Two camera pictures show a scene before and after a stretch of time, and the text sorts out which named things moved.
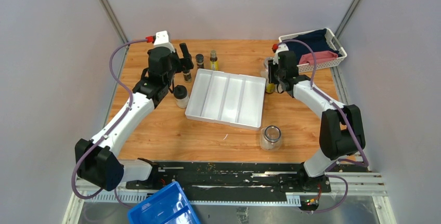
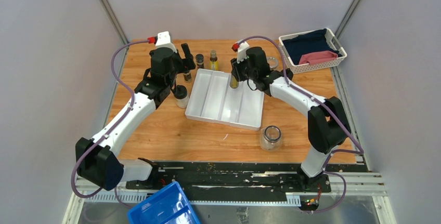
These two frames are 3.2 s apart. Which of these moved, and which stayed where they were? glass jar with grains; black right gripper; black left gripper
Moved: black right gripper
Stayed: glass jar with grains; black left gripper
